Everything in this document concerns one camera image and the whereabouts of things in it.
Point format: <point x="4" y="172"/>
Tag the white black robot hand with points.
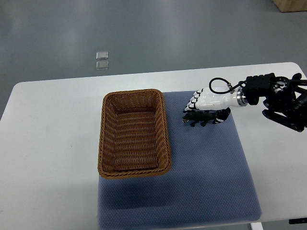
<point x="206" y="100"/>

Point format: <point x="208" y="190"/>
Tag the dark toy crocodile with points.
<point x="202" y="117"/>

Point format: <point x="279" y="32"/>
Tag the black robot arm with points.
<point x="285" y="99"/>

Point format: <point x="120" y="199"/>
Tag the brown wicker basket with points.
<point x="134" y="140"/>

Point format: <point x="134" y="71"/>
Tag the blue textured mat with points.
<point x="209" y="181"/>

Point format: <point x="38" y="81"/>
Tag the wooden box corner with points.
<point x="291" y="5"/>

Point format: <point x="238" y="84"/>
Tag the upper floor socket plate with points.
<point x="100" y="55"/>

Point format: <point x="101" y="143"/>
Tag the white table leg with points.
<point x="256" y="226"/>

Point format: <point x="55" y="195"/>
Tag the black table control panel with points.
<point x="297" y="221"/>

